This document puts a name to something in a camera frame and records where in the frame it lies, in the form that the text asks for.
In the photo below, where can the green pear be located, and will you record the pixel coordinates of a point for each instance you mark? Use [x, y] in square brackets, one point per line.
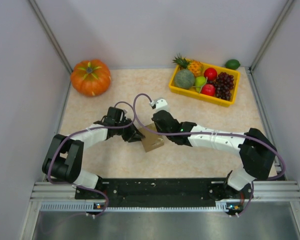
[200, 82]

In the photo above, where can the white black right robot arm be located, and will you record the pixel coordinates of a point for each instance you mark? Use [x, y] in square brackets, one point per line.
[254, 149]

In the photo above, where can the red apple at back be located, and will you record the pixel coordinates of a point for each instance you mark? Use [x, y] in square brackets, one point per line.
[210, 73]

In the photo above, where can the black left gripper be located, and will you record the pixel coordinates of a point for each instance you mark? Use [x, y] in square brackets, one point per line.
[133, 131]

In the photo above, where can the orange pumpkin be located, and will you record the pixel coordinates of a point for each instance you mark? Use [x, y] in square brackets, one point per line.
[91, 77]

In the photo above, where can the red apple at front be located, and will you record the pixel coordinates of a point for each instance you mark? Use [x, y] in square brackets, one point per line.
[208, 90]

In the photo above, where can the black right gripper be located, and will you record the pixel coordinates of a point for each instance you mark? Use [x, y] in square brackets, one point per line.
[157, 127]

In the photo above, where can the brown cardboard express box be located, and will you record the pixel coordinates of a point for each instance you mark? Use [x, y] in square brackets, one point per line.
[151, 141]

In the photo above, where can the small pineapple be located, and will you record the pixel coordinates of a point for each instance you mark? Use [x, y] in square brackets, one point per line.
[192, 65]

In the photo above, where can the green lime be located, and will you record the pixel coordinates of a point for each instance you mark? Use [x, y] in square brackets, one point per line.
[232, 64]

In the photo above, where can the dark purple grape bunch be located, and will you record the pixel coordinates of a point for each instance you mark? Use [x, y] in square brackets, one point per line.
[223, 84]

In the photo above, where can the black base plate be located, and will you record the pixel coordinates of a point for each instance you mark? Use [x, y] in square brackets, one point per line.
[170, 192]

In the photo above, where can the green netted melon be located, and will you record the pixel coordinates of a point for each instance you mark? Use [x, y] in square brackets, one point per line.
[184, 79]

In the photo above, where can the yellow plastic tray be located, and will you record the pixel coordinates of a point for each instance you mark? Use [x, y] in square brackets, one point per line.
[192, 93]

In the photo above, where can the red apple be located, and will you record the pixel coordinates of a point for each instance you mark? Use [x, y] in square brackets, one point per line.
[210, 73]
[208, 90]

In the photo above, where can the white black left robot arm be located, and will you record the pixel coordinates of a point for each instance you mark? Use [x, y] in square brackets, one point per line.
[63, 161]

